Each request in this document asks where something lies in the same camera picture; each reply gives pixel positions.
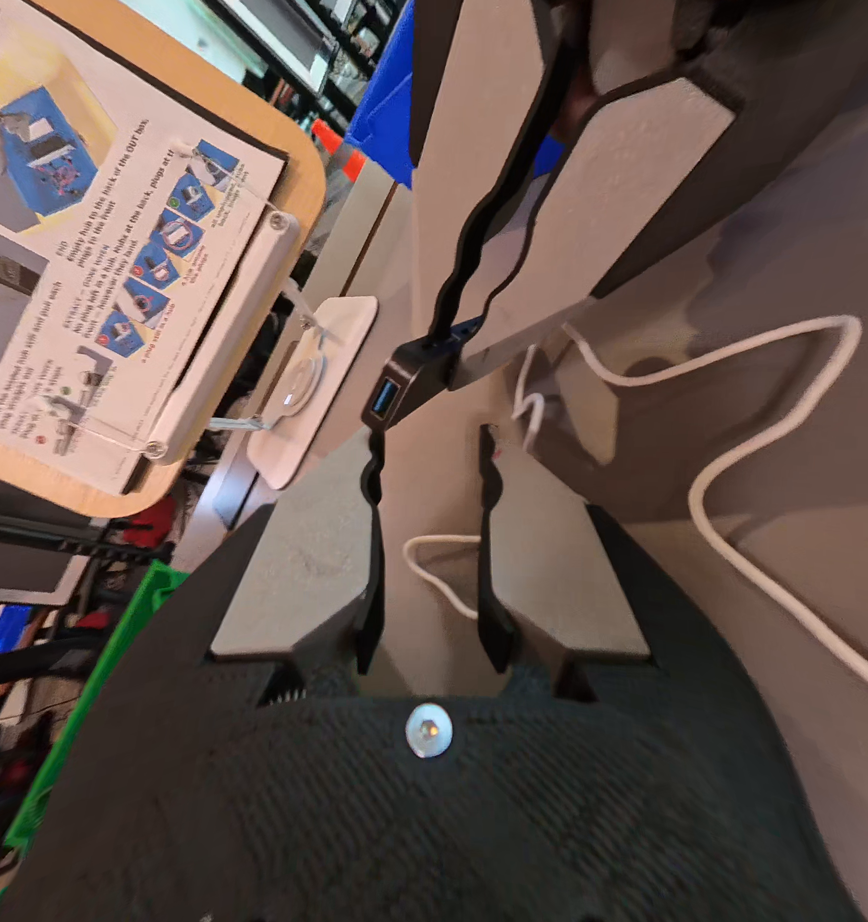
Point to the orange traffic cone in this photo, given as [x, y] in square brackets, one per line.
[336, 148]

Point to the green plastic bin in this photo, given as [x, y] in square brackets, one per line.
[81, 720]

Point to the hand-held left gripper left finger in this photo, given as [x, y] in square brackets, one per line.
[297, 576]

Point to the printed instruction sheet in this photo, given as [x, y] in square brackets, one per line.
[117, 252]

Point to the blue plastic bin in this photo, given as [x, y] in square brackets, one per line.
[387, 108]

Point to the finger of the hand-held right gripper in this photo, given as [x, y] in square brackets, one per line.
[462, 108]
[621, 194]

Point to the grey usb hub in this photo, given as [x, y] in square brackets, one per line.
[412, 374]

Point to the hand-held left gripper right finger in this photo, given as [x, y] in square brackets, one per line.
[563, 576]

